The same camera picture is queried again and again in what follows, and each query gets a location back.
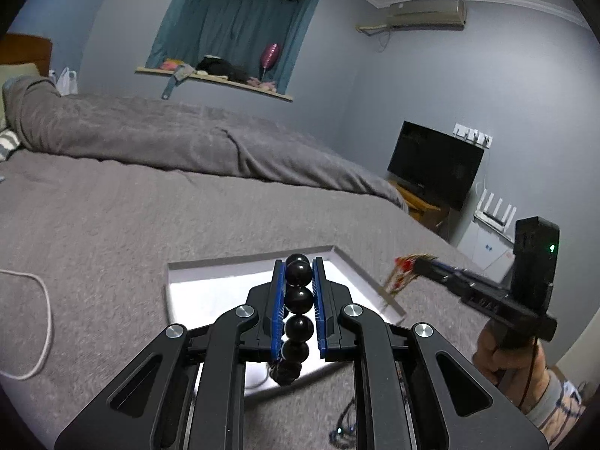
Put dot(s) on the grey duvet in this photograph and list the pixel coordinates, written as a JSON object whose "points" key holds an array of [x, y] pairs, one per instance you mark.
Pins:
{"points": [[164, 136]]}

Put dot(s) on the wooden television stand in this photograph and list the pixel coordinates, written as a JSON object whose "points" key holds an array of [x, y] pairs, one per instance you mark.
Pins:
{"points": [[424, 213]]}

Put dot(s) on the wooden headboard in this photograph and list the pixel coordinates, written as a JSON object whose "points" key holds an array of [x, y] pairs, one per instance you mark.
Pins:
{"points": [[28, 49]]}

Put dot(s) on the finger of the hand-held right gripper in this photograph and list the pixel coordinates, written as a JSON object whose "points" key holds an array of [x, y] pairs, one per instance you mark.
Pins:
{"points": [[440, 272]]}

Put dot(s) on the pale green pillow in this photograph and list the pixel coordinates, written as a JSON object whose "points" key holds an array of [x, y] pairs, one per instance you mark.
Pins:
{"points": [[14, 79]]}

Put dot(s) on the white shallow tray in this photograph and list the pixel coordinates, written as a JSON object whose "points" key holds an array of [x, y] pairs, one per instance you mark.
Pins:
{"points": [[211, 286]]}

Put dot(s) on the wooden window sill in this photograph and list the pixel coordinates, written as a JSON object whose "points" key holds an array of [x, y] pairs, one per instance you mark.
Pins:
{"points": [[262, 90]]}

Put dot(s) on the pink balloon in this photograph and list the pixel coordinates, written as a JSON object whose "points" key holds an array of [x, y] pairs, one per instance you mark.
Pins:
{"points": [[271, 55]]}

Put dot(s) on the striped pillow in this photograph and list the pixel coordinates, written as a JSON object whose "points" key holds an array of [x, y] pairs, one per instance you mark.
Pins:
{"points": [[7, 143]]}

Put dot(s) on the grey hanging cloth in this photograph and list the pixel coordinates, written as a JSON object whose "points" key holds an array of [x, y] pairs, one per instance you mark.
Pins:
{"points": [[180, 74]]}

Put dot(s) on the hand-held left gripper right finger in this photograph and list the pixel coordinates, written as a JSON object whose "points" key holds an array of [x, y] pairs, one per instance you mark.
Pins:
{"points": [[318, 304]]}

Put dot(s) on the black clothing pile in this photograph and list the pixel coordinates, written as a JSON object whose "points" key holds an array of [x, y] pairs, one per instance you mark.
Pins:
{"points": [[220, 66]]}

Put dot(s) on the white router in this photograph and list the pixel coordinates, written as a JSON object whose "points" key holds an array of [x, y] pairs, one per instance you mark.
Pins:
{"points": [[494, 215]]}

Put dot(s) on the white plastic bag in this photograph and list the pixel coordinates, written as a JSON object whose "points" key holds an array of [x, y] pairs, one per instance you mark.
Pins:
{"points": [[65, 82]]}

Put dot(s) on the person's right forearm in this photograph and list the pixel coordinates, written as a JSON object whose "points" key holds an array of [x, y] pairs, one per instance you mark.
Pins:
{"points": [[555, 408]]}

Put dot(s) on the person's right hand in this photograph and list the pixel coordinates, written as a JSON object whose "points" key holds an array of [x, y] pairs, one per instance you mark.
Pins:
{"points": [[497, 361]]}

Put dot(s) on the white wall socket strip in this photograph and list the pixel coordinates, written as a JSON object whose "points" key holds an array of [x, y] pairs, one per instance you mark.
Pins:
{"points": [[473, 135]]}

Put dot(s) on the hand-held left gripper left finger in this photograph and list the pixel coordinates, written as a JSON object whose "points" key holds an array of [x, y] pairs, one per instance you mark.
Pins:
{"points": [[279, 300]]}

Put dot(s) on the red and gold jewelry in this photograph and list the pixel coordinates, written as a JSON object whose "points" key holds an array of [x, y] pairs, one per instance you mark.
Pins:
{"points": [[398, 276]]}

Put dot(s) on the black television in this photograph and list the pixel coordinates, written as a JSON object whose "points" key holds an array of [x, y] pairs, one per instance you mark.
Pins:
{"points": [[433, 164]]}

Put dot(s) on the white air conditioner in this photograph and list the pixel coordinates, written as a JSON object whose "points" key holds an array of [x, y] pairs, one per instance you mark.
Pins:
{"points": [[426, 13]]}

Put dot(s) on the blue curtain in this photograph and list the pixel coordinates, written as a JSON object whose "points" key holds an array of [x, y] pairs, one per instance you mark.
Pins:
{"points": [[234, 18]]}

